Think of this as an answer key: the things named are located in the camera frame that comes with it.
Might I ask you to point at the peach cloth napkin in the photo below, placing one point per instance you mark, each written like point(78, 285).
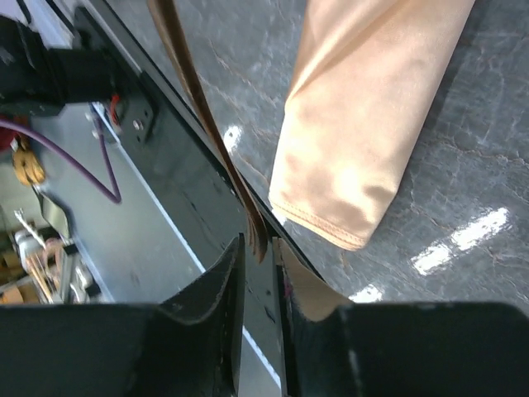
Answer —
point(363, 83)

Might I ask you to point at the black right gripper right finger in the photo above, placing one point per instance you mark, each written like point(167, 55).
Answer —
point(332, 346)

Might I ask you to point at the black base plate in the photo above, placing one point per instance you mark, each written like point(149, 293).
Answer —
point(165, 143)

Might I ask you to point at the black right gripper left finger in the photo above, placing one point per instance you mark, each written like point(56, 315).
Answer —
point(189, 345)

